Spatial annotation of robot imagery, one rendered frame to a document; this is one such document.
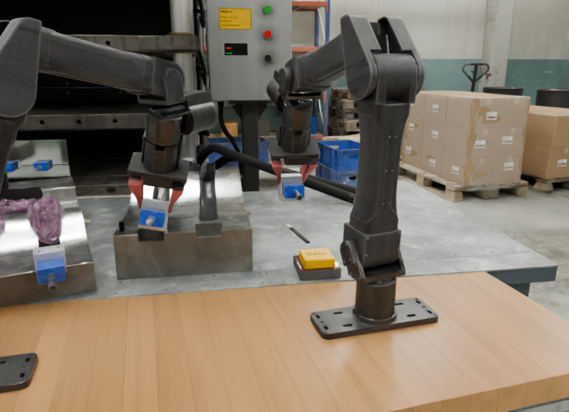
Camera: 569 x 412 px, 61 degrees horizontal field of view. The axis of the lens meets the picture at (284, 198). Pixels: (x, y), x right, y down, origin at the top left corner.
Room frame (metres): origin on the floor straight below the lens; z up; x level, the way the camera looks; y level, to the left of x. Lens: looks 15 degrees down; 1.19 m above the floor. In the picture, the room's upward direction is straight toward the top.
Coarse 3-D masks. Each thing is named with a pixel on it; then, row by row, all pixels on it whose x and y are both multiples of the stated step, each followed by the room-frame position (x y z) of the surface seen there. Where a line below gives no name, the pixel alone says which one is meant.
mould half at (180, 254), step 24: (144, 192) 1.10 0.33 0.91; (192, 192) 1.11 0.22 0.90; (216, 192) 1.12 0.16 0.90; (240, 192) 1.12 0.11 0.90; (168, 216) 0.98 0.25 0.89; (192, 216) 0.97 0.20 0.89; (240, 216) 0.96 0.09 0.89; (120, 240) 0.84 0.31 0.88; (168, 240) 0.86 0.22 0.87; (192, 240) 0.87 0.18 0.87; (216, 240) 0.87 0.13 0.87; (240, 240) 0.88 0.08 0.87; (120, 264) 0.84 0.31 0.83; (144, 264) 0.85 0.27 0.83; (168, 264) 0.86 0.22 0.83; (192, 264) 0.86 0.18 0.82; (216, 264) 0.87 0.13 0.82; (240, 264) 0.88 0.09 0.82
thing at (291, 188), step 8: (288, 176) 1.03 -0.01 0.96; (296, 176) 1.03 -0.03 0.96; (280, 184) 1.03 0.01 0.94; (288, 184) 1.00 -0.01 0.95; (296, 184) 1.00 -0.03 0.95; (280, 192) 1.02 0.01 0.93; (288, 192) 0.99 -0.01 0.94; (296, 192) 0.96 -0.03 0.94; (304, 192) 0.99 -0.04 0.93; (280, 200) 1.02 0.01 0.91; (288, 200) 1.03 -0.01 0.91
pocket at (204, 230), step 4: (196, 224) 0.91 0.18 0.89; (200, 224) 0.91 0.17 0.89; (204, 224) 0.91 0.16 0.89; (208, 224) 0.92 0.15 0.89; (212, 224) 0.92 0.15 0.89; (216, 224) 0.92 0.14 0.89; (220, 224) 0.92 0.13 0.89; (196, 228) 0.91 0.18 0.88; (200, 228) 0.91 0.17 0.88; (204, 228) 0.91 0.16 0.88; (208, 228) 0.92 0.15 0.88; (212, 228) 0.92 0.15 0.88; (216, 228) 0.92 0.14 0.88; (220, 228) 0.92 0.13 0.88; (196, 232) 0.91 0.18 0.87; (200, 232) 0.91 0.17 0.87; (204, 232) 0.91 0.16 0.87; (208, 232) 0.92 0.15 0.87; (212, 232) 0.92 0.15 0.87; (216, 232) 0.92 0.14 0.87; (220, 232) 0.92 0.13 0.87; (196, 236) 0.91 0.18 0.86; (200, 236) 0.91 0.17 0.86; (204, 236) 0.91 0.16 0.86; (208, 236) 0.91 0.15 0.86; (212, 236) 0.91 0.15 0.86; (216, 236) 0.91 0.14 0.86; (220, 236) 0.88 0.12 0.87
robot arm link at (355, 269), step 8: (352, 240) 0.70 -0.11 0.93; (344, 248) 0.70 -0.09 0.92; (352, 248) 0.69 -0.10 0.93; (344, 256) 0.70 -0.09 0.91; (352, 256) 0.68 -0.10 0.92; (400, 256) 0.71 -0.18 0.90; (344, 264) 0.70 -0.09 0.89; (352, 264) 0.69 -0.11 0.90; (360, 264) 0.68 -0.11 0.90; (392, 264) 0.72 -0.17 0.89; (400, 264) 0.70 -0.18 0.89; (352, 272) 0.69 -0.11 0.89; (360, 272) 0.67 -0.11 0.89; (368, 272) 0.69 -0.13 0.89; (376, 272) 0.69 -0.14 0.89; (384, 272) 0.69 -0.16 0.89; (392, 272) 0.69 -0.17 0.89; (400, 272) 0.69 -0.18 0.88; (360, 280) 0.67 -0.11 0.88; (368, 280) 0.67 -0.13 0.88; (376, 280) 0.67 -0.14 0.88
